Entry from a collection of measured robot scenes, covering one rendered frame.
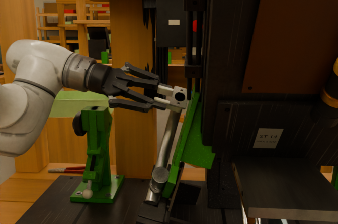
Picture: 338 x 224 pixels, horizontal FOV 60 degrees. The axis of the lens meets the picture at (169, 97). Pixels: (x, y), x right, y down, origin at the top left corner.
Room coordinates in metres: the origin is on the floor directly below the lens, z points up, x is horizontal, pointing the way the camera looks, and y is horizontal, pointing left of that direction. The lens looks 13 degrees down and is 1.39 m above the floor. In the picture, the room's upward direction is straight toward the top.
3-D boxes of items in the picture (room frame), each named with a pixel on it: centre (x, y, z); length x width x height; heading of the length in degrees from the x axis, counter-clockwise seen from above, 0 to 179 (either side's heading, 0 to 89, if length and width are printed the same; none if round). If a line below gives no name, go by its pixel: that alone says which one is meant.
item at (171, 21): (0.91, -0.05, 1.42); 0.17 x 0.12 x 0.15; 85
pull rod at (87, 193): (0.76, 0.23, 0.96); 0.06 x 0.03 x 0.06; 175
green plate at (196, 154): (0.64, -0.07, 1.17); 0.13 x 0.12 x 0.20; 85
